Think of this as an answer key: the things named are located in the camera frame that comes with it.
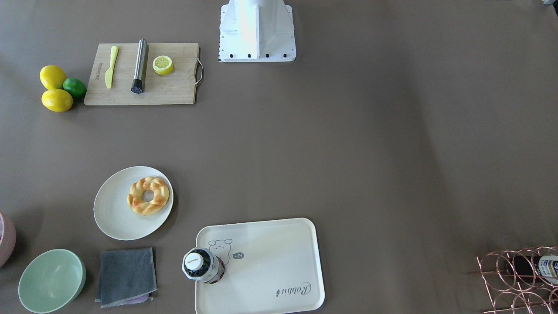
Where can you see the braided glazed donut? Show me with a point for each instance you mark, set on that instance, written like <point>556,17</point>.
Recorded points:
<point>148,196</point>

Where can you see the white round plate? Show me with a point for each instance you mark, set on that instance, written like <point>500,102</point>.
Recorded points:
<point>112,213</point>

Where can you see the cream rabbit tray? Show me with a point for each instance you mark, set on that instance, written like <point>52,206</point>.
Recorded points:
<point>271,267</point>

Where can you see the tea bottle on tray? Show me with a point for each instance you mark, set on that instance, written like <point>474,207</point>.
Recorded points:
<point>200,264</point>

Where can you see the wooden cutting board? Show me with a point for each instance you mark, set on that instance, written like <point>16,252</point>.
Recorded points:
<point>177,88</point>

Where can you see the half lemon slice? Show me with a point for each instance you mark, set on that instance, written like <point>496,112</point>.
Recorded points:
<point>162,65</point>

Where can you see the steel cylinder muddler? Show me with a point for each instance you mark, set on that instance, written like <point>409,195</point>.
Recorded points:
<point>138,82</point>

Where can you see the yellow plastic knife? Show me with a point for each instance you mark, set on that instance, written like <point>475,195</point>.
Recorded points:
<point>108,78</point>

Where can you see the grey folded cloth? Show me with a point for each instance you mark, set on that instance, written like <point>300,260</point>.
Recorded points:
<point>126,277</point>

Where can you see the green lime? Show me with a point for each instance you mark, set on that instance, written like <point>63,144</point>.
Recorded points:
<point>75,87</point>

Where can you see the yellow lemon outer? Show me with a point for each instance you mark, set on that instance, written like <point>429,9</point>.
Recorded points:
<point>57,100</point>

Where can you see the yellow lemon near board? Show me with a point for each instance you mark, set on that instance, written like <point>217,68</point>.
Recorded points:
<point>52,77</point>

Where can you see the mint green bowl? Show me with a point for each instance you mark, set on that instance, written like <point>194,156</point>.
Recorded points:
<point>51,281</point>

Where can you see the tea bottle in rack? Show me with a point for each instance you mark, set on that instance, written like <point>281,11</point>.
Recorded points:
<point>535,268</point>

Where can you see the pink bowl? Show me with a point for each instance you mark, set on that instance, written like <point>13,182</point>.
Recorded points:
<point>8,238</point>

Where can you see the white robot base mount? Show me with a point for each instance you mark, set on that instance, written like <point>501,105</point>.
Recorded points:
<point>256,31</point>

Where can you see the copper wire bottle rack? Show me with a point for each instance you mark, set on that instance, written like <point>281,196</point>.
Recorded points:
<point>507,294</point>

